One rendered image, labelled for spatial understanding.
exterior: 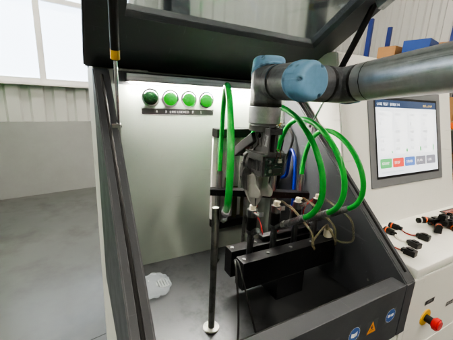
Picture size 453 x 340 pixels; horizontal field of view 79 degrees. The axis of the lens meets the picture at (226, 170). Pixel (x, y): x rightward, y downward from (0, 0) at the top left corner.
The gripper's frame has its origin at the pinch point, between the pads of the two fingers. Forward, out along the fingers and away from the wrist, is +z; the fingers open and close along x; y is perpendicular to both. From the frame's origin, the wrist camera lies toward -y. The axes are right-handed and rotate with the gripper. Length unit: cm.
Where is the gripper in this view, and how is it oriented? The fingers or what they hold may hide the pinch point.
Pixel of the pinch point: (253, 200)
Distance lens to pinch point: 74.0
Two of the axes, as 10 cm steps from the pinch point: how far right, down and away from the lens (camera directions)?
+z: -0.5, 9.7, 2.5
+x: 8.8, -0.8, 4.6
